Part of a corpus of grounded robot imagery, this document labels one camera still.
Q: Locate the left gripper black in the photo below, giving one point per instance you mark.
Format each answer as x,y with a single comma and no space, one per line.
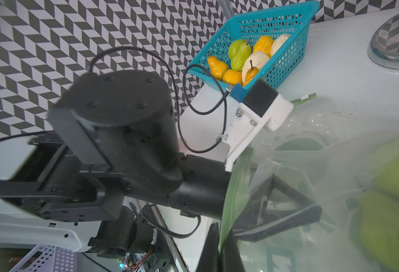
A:
122,126

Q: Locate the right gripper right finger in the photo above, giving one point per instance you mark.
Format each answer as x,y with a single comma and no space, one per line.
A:
231,260

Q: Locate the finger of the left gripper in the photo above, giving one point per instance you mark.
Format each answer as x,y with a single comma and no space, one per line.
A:
274,207

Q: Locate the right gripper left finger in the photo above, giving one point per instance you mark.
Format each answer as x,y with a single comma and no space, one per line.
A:
209,260

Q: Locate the zip-top bag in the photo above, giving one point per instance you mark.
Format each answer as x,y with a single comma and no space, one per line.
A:
333,159

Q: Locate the yellow pear bag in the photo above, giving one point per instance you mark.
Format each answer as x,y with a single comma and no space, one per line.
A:
233,77
217,68
251,73
264,44

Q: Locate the cream pear bag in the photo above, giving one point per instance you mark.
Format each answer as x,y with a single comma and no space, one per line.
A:
259,60
278,43

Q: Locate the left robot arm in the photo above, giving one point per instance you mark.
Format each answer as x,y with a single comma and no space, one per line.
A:
57,186

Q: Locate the teal plastic basket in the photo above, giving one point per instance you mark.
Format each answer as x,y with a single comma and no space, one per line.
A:
293,20

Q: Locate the chrome glass holder stand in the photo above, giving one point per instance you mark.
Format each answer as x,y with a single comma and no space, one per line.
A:
384,45

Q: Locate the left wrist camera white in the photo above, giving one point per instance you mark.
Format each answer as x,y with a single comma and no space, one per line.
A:
262,108

